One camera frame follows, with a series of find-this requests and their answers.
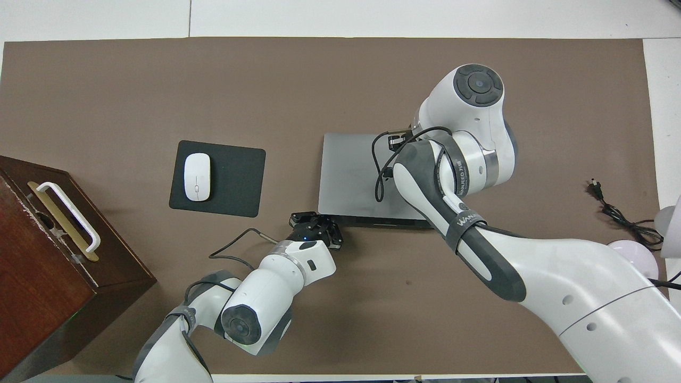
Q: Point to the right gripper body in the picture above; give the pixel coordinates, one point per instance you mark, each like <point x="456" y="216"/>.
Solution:
<point x="397" y="141"/>

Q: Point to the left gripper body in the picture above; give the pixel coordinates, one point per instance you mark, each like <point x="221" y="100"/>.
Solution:
<point x="307" y="233"/>

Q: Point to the grey laptop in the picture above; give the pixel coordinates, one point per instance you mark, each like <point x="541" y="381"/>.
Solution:
<point x="351" y="175"/>

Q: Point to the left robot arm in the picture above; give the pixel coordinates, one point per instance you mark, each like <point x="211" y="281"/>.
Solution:
<point x="266" y="287"/>

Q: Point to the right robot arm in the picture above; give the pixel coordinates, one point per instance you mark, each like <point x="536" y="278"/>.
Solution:
<point x="558" y="276"/>

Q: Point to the black mouse pad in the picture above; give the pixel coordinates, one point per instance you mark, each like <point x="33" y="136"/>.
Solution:
<point x="234" y="181"/>

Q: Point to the white computer mouse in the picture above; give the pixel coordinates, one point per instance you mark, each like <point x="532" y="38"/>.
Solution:
<point x="197" y="176"/>

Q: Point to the pale pink round object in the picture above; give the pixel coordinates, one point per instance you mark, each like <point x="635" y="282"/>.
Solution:
<point x="636" y="258"/>

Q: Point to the brown wooden box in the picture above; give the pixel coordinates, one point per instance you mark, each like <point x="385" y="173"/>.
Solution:
<point x="37" y="287"/>

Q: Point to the white round object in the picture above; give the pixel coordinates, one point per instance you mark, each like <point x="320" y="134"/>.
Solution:
<point x="669" y="226"/>

